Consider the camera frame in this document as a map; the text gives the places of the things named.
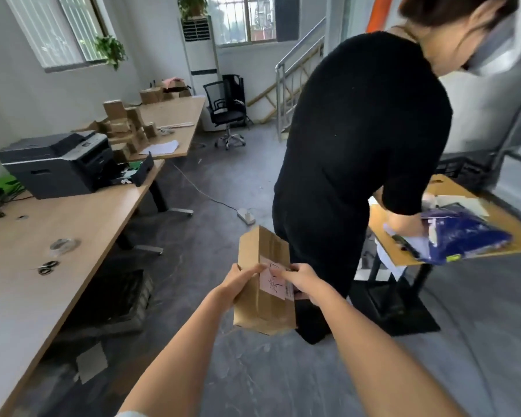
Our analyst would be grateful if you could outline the black printer tray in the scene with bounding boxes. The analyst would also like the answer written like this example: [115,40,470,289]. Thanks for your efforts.
[113,152,155,187]

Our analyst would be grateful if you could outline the long wooden desk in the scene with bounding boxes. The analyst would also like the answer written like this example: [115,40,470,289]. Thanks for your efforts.
[0,158,166,417]

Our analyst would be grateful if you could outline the person's left forearm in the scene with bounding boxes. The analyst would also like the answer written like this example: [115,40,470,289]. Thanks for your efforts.
[116,286,240,417]

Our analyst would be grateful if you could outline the white power cable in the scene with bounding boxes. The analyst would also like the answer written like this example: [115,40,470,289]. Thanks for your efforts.
[171,162,240,212]

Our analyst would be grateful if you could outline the open cardboard box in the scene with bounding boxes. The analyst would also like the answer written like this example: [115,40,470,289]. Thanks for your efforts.
[138,77,192,105]

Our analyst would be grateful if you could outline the person's left hand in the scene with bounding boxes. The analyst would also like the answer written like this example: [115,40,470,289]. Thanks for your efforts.
[217,262,268,308]

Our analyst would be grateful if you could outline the black plastic crate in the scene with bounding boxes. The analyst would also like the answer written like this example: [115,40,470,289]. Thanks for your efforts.
[436,151,501,192]

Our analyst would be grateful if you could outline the white standing air conditioner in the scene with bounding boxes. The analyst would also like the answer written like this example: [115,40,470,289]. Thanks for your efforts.
[181,14,221,131]

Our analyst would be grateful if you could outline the wooden desk with boxes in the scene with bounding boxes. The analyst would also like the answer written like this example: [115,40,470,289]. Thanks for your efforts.
[82,96,207,162]

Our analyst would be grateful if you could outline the white paper sheets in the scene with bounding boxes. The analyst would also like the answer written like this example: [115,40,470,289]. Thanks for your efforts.
[138,140,180,156]

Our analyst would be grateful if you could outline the orange pole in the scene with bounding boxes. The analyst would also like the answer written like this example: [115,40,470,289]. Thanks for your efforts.
[364,0,394,33]

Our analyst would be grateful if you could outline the pink paper label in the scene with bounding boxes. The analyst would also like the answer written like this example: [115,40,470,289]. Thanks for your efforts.
[259,255,296,302]

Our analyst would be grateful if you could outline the blue plastic package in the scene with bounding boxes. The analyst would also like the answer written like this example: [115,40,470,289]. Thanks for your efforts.
[419,202,514,264]

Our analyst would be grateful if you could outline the black crate under desk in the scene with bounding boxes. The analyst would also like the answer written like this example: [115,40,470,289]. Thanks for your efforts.
[64,268,155,340]

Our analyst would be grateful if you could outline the person's right hand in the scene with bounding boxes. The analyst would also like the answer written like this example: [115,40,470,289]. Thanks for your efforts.
[282,263,337,308]

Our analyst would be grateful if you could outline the flat cardboard piece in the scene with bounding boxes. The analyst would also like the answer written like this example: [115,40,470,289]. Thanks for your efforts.
[76,342,109,385]

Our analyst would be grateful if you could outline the hanging green potted plant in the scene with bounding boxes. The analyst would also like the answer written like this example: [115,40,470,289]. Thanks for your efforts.
[93,35,128,71]

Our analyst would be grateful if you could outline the window with white blinds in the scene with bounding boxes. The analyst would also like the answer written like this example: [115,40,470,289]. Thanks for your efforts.
[2,0,114,73]

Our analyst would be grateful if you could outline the metal staircase railing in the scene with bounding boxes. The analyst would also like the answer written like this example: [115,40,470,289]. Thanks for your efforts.
[274,17,326,142]

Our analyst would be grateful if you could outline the black mesh office chair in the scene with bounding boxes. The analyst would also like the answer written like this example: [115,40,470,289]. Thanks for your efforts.
[202,80,254,151]

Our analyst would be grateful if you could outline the pile of small cardboard boxes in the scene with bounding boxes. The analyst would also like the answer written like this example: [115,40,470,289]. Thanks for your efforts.
[84,99,158,164]

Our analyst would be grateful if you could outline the barred window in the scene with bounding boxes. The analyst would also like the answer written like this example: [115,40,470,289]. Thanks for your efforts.
[208,0,276,47]

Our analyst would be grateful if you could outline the clear tape roll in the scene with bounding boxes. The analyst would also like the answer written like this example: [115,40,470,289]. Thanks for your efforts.
[49,237,81,257]

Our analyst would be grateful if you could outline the green plant on air conditioner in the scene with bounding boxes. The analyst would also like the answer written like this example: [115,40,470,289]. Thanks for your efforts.
[177,0,209,20]

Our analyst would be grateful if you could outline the person's right forearm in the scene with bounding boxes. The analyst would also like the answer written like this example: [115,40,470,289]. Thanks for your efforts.
[316,294,466,417]

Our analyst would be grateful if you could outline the black board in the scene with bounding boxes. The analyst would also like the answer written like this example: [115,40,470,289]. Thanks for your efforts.
[274,0,300,42]

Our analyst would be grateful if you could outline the brown cardboard parcel box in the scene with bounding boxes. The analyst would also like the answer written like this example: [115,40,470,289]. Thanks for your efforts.
[233,225,297,336]

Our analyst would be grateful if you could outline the dark grey office printer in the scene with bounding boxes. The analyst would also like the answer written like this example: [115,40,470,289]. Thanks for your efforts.
[0,130,119,200]

